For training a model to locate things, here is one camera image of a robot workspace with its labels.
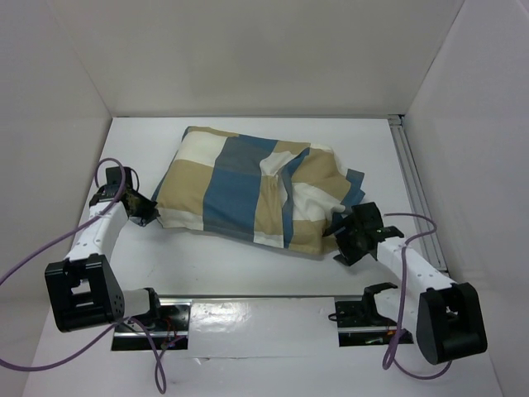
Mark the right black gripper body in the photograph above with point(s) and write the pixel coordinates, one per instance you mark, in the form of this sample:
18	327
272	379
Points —
345	241

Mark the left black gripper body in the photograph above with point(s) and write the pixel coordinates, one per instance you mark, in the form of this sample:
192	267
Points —
145	208

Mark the blue beige checked pillowcase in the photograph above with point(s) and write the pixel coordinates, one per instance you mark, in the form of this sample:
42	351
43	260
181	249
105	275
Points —
282	194

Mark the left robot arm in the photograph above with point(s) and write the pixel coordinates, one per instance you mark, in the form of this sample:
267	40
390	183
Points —
83	290

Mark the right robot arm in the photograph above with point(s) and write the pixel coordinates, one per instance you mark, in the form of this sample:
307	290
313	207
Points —
442	317

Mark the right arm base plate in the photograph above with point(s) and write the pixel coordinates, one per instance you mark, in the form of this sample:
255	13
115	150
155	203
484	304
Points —
358	322

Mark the aluminium rail front edge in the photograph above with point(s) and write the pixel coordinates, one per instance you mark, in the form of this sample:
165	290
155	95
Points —
189	297

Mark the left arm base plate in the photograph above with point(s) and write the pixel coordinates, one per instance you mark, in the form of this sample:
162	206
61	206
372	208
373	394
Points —
169	331

